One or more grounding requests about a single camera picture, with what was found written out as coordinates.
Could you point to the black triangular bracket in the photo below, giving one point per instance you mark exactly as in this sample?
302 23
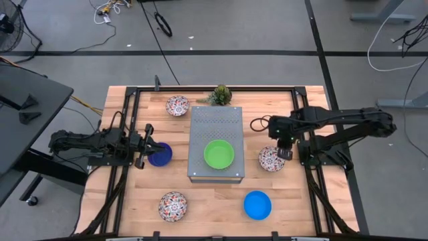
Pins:
29 103
30 117

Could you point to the grey perforated metal shelf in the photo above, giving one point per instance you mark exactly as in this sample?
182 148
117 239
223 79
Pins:
216 120

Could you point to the green plastic bowl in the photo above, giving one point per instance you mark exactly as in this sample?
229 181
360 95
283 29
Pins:
219 154

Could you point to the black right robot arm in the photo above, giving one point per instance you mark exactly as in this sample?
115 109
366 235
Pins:
347 115

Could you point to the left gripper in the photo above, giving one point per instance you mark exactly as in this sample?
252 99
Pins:
140 144

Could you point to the dark grey box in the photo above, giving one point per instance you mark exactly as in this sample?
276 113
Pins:
67 189

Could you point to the black desk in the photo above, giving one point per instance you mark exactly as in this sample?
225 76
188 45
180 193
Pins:
40 83

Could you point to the potted succulent plant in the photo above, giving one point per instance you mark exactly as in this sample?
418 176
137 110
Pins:
221 94

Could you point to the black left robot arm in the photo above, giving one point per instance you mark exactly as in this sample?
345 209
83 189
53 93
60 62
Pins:
83 140

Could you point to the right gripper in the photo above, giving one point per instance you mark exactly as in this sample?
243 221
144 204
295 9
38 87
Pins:
284 129

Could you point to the black floor fan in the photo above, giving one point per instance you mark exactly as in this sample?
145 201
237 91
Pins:
11 30

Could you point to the dark blue plastic bowl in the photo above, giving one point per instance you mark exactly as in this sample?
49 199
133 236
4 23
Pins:
164 159

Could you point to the black caster wheel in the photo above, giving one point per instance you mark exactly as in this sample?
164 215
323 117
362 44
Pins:
32 201

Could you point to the light blue plastic bowl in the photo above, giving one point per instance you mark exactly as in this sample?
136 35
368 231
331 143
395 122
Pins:
257 205

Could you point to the grey desk foot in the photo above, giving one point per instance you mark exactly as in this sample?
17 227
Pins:
381 17
401 103

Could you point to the floral patterned ceramic bowl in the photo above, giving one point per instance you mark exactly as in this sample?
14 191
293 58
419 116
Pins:
177 105
172 206
269 160

